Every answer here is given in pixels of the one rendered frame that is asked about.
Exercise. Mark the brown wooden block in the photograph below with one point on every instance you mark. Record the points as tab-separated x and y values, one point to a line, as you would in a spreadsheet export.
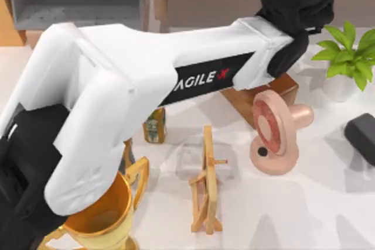
249	100

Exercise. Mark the small wooden easel stand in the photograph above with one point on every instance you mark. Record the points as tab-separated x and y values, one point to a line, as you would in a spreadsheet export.
208	171

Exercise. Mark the pink desk fan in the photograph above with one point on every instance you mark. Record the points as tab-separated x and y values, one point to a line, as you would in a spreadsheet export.
268	124

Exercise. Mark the wooden open shelf unit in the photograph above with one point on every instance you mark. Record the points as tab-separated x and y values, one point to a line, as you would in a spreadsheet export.
211	1

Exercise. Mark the gold trophy cup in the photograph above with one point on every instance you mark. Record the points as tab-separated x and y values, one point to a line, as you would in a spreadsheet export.
102	226

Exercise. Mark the green plant in white pot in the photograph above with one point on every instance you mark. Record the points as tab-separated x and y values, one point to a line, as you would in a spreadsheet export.
347	56

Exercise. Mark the black rounded box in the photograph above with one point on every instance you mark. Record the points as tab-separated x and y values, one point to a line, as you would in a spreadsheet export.
361	136

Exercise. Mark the wooden cupboard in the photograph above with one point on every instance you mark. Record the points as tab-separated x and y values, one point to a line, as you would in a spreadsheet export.
4	13

